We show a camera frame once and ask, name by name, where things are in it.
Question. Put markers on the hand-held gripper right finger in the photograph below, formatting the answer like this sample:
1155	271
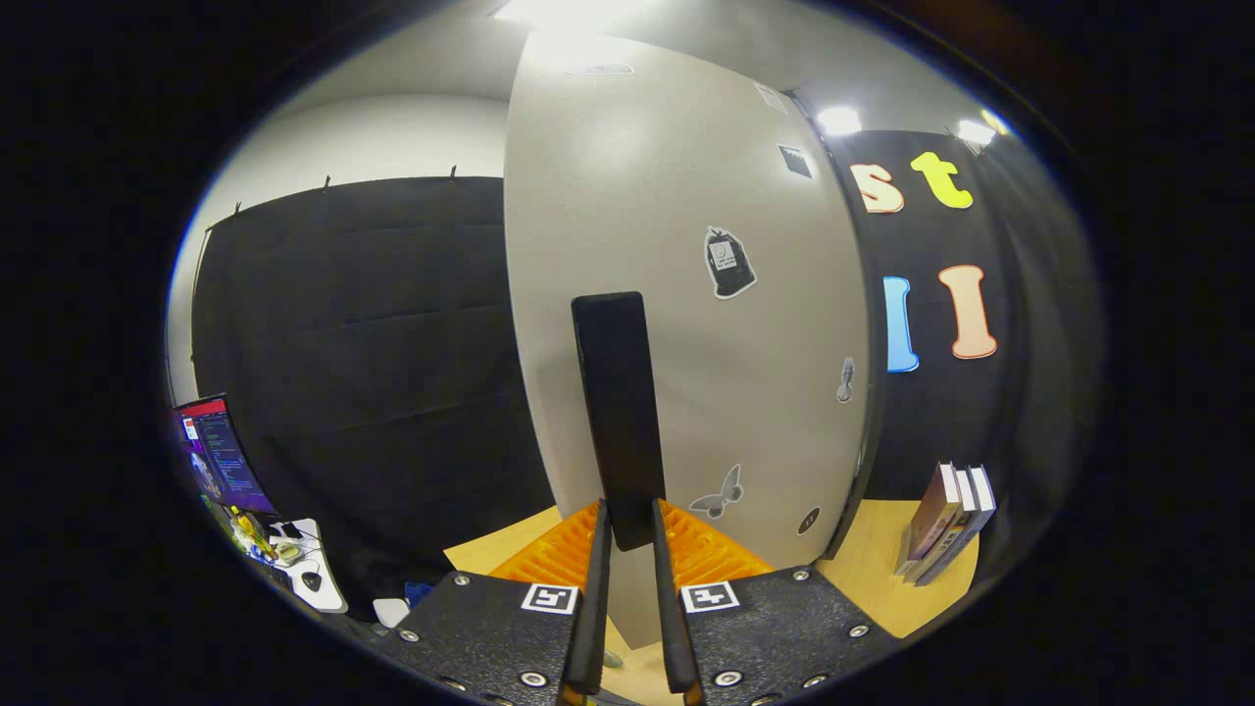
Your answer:
672	628

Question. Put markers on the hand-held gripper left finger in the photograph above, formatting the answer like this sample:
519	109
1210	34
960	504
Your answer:
591	628

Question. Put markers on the blue object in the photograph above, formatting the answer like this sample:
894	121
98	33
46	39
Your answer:
419	593

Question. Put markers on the white object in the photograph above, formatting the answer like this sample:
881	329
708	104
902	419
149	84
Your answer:
390	613

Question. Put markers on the white desk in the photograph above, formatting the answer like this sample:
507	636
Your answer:
324	559

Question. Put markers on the black computer mouse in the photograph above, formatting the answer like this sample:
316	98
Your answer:
312	581

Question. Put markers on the dark cover book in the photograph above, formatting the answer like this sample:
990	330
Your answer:
956	525

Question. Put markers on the pale blue cover book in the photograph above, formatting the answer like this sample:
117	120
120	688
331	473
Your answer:
971	529

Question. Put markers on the yellow toy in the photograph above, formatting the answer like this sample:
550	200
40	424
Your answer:
250	534

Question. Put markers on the computer monitor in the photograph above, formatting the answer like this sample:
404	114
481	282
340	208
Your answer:
224	456

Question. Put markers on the small ceiling light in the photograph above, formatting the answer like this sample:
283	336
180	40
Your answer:
976	131
838	121

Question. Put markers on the large ceiling light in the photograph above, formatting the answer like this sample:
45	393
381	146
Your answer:
559	12

